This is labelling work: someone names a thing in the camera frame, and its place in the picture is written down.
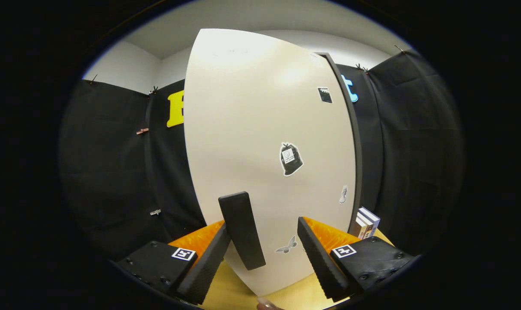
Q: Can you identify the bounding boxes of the black backdrop cloth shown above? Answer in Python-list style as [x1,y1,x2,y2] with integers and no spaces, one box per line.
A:
[59,51,465,261]

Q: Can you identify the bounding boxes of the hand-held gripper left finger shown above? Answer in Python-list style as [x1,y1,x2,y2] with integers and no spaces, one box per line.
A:
[116,220,232,305]

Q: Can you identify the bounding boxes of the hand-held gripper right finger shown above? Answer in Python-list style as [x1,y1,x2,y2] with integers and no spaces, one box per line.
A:
[297,217,416,302]

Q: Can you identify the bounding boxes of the grey shoe cabinet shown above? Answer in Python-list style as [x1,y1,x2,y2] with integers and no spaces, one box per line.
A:
[316,52,364,236]

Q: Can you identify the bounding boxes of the beige shoe cabinet door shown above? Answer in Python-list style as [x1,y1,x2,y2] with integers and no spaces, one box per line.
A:
[183,28,357,297]

